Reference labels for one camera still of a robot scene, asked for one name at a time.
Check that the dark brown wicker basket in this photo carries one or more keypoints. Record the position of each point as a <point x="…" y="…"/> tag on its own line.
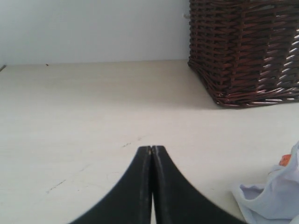
<point x="246" y="52"/>

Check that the white shirt with red trim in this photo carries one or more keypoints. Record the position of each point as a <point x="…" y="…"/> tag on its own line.
<point x="276" y="201"/>

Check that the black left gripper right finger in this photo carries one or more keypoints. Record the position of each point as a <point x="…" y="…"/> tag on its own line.
<point x="176" y="201"/>

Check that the orange shirt neck tag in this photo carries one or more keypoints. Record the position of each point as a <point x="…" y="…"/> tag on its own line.
<point x="285" y="160"/>

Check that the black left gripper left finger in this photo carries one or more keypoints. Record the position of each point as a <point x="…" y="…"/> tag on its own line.
<point x="130" y="200"/>

